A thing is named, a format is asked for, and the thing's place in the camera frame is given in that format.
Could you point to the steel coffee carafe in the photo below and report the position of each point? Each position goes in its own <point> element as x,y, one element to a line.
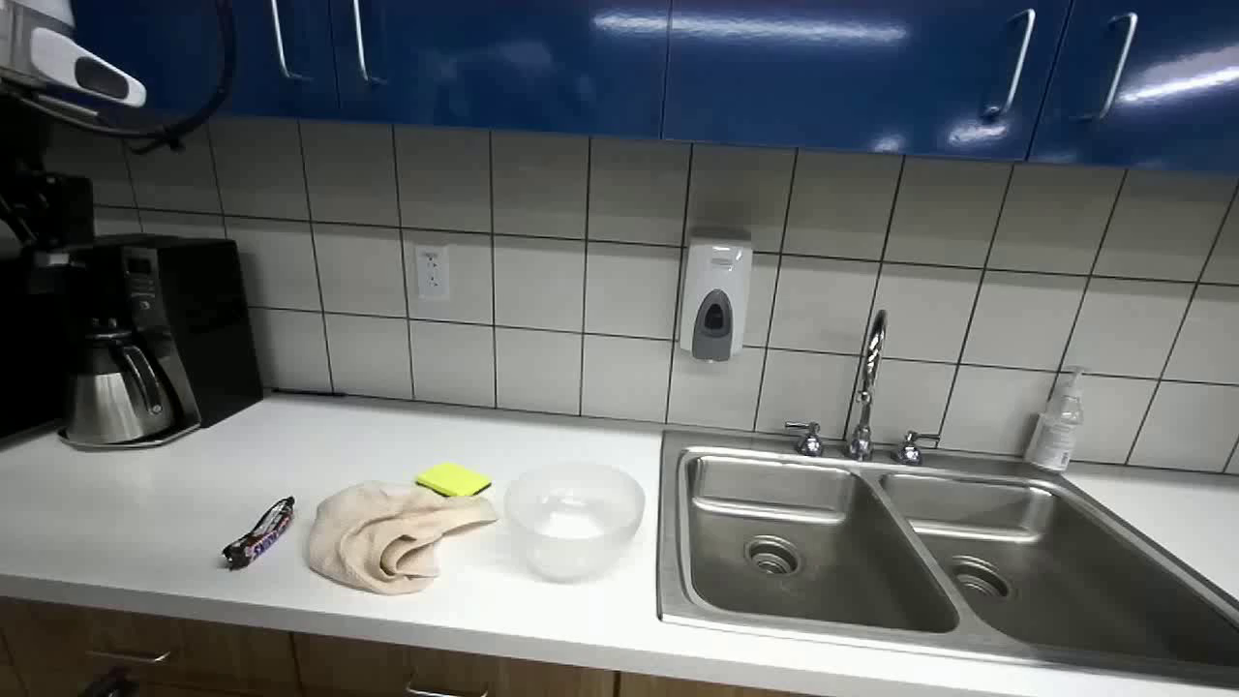
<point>115,390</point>

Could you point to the clear plastic soap bottle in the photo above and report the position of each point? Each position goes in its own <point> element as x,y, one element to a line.
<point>1053,430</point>

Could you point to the stainless steel double sink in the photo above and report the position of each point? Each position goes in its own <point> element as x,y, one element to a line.
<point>929,566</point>

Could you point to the yellow sponge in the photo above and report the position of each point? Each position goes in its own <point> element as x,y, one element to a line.
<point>454,477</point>

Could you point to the black marker pen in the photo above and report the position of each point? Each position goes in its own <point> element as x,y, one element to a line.
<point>256,532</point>

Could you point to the beige cloth towel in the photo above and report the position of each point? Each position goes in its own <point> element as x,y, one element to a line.
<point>380,536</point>

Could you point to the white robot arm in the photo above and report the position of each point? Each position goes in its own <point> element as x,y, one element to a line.
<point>53,57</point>

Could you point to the white wall soap dispenser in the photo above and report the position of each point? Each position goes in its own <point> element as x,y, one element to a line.
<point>712,296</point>

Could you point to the black appliance box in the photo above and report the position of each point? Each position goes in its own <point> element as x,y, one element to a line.
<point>31,322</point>

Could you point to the wooden drawer front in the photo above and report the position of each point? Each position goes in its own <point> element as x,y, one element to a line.
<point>193,646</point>
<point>451,668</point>

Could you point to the blue cabinet door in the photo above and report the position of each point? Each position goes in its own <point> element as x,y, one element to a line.
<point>836,81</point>
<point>1161,91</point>
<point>515,65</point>
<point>193,52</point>

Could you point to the clear plastic bowl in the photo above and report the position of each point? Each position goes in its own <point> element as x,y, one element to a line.
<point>573,525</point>

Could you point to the chrome faucet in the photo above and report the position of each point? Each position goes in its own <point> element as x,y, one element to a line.
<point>866,390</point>

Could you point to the black coffee maker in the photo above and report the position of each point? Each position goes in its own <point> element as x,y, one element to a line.
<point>193,322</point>

